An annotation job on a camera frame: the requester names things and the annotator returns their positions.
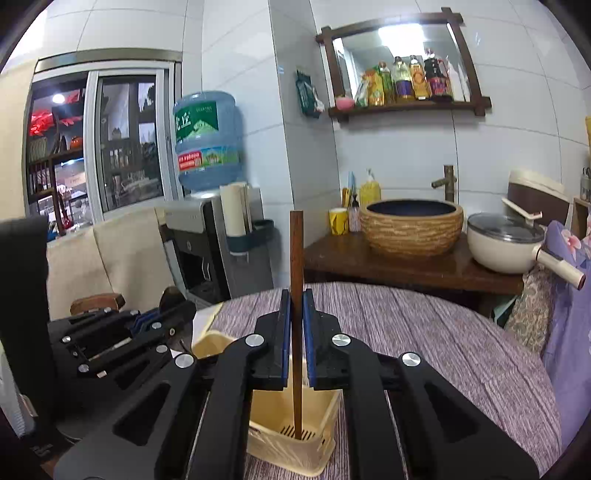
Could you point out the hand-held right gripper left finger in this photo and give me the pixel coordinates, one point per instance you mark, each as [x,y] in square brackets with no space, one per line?
[286,341]

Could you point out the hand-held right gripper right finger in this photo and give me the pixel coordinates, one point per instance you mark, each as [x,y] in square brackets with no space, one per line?
[309,341]

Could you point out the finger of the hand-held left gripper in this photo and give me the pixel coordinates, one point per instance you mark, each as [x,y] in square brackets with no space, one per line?
[138,350]
[104,323]

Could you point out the brown wooden chopstick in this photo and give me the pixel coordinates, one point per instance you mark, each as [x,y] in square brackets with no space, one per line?
[297,254]

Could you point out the beige plastic utensil holder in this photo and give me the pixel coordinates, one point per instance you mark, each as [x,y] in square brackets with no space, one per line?
[295,454]

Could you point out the wooden chair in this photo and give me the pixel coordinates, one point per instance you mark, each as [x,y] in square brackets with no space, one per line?
[97,303]

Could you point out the beige cloth covered sofa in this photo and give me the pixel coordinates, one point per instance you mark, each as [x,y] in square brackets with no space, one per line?
[124,258]

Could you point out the white cloth yellow edge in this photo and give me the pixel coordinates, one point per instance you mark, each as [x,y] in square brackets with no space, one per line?
[205,323]

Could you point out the dark wooden counter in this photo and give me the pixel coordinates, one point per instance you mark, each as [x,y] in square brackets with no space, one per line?
[351,265]

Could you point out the dark teal roll holder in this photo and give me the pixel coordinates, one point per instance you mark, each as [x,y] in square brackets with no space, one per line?
[258,235]

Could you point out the grey water dispenser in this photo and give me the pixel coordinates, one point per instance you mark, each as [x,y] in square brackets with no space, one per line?
[203,258]

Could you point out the yellow cup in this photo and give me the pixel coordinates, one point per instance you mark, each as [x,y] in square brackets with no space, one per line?
[338,222]

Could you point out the purple striped tablecloth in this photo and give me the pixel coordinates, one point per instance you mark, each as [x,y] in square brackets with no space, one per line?
[438,337]

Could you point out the small dark pump bottle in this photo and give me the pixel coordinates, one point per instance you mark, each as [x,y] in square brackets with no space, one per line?
[354,217]

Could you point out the woven pattern wash basin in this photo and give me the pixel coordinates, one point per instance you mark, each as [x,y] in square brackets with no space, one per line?
[411,235]

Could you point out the blue toothbrush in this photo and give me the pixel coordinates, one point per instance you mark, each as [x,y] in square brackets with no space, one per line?
[351,189]

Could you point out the yellow soap bottle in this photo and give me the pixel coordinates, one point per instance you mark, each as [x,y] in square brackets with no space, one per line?
[370,191]

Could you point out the aluminium sliding window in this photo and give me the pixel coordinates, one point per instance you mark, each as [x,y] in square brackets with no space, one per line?
[94,138]

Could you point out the cream saucepan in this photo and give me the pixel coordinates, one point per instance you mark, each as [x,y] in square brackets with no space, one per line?
[498,254]

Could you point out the brass faucet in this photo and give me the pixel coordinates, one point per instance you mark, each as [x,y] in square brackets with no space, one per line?
[449,182]

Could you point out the blue water jug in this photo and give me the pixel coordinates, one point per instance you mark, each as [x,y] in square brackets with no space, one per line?
[207,138]

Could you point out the paisley patterned cloth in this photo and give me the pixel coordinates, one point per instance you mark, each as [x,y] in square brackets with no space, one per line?
[531,309]

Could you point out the glass pot lid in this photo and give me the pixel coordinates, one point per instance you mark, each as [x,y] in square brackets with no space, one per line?
[503,228]

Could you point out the pink round sponge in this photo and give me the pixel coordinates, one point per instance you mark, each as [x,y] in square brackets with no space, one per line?
[344,102]

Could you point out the green hanging packet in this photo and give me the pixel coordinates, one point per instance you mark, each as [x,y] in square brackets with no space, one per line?
[308,94]

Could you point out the white rice paddle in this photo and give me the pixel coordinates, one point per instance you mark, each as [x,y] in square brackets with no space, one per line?
[519,207]

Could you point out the yellow green snack packet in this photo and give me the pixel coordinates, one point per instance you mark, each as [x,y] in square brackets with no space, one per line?
[369,90]

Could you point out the purple floral cloth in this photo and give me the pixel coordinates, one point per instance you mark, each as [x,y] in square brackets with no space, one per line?
[570,323]

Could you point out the green bottle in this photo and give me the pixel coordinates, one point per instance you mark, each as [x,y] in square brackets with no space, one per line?
[387,83]

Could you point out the brown cream rice cooker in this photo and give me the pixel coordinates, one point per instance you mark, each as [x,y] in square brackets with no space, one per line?
[540,194]

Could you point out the oil bottle purple label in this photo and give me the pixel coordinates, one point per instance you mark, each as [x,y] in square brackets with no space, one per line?
[403,83]

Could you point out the yellow oil bottle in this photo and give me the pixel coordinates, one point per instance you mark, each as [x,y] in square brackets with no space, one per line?
[419,81]

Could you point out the wooden framed wall mirror shelf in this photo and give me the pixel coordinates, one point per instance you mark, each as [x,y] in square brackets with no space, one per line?
[468,64]

